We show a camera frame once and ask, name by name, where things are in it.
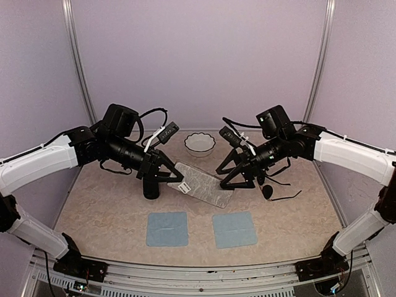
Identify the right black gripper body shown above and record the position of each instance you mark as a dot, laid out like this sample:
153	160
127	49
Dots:
252	161

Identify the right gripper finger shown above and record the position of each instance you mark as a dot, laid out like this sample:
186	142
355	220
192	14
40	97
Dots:
236	159
233	180

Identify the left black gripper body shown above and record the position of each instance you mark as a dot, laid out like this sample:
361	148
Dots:
145	169

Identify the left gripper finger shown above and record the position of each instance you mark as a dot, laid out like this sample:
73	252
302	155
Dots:
169	165
153	179

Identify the grey glasses case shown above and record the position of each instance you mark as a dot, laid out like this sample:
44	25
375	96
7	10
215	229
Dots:
201	185

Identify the blue cleaning cloth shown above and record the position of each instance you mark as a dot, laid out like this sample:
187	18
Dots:
233	230
168	229

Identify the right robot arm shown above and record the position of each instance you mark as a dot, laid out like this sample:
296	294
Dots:
345	160

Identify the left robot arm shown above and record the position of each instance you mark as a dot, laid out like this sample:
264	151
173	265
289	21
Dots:
107	139

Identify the black aviator sunglasses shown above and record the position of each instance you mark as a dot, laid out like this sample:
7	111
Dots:
272	190

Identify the black glasses case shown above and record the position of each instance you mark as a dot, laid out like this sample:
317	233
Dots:
151	190

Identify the white scalloped bowl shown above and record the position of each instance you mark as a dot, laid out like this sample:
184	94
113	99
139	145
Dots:
199	144

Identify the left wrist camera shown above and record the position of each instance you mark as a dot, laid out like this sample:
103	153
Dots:
161	136

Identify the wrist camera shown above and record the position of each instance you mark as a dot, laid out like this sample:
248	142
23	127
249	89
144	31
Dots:
236	140
161	136

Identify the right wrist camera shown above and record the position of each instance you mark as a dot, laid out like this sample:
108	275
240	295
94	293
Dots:
236	140

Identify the right aluminium frame post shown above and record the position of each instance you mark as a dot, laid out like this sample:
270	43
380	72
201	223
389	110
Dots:
320	64

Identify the aluminium frame post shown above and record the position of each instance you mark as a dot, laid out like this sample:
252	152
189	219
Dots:
79	68
320	64

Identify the front aluminium rail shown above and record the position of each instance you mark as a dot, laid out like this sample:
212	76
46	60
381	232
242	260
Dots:
273	279

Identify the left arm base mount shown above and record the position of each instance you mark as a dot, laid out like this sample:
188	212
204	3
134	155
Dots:
73	264

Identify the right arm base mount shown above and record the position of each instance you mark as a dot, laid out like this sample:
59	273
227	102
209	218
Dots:
321	266

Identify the left aluminium frame post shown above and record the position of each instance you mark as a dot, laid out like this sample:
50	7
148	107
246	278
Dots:
79	68

